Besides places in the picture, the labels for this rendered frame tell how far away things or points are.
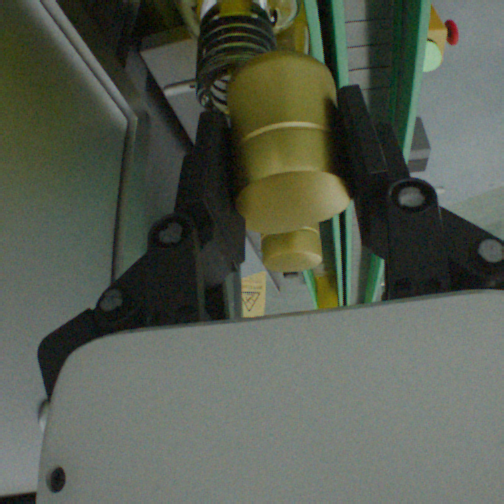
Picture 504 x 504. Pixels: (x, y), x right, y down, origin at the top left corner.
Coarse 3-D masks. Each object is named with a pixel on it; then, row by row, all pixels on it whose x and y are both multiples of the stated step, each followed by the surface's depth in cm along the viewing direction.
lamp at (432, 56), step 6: (432, 42) 45; (426, 48) 45; (432, 48) 45; (438, 48) 46; (426, 54) 45; (432, 54) 45; (438, 54) 45; (426, 60) 46; (432, 60) 46; (438, 60) 46; (426, 66) 47; (432, 66) 47
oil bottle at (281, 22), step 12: (180, 0) 15; (192, 0) 14; (276, 0) 15; (288, 0) 15; (300, 0) 17; (180, 12) 16; (192, 12) 15; (276, 12) 15; (288, 12) 16; (192, 24) 16; (276, 24) 16; (288, 24) 16; (192, 36) 17
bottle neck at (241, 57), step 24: (216, 0) 14; (240, 0) 13; (264, 0) 14; (216, 24) 13; (240, 24) 13; (264, 24) 13; (216, 48) 13; (240, 48) 12; (264, 48) 13; (216, 72) 12; (216, 96) 14
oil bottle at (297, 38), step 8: (304, 16) 19; (296, 24) 18; (304, 24) 19; (288, 32) 18; (296, 32) 18; (304, 32) 19; (280, 40) 18; (288, 40) 18; (296, 40) 18; (304, 40) 19; (280, 48) 18; (288, 48) 18; (296, 48) 18; (304, 48) 19; (312, 56) 20
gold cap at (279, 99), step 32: (256, 64) 11; (288, 64) 11; (320, 64) 12; (256, 96) 11; (288, 96) 11; (320, 96) 11; (256, 128) 11; (288, 128) 10; (320, 128) 11; (256, 160) 10; (288, 160) 10; (320, 160) 10; (256, 192) 11; (288, 192) 11; (320, 192) 11; (352, 192) 11; (288, 224) 13
